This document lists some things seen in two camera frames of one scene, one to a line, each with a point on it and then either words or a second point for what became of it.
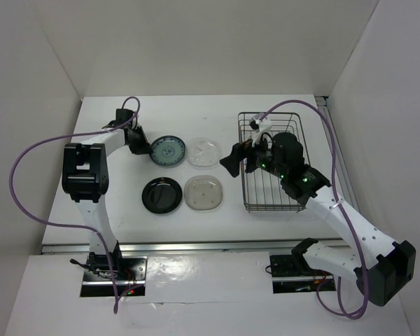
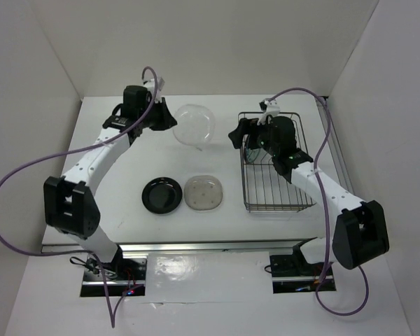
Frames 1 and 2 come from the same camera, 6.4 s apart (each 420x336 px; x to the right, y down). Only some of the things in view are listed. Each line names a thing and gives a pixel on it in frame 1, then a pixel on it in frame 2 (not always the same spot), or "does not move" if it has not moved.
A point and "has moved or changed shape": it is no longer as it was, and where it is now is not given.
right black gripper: x=240 y=151 -> x=246 y=126
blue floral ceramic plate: x=167 y=150 has moved or changed shape
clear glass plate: x=204 y=152 -> x=194 y=124
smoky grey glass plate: x=203 y=192 does not move
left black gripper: x=143 y=148 -> x=166 y=120
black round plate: x=162 y=195 does not move
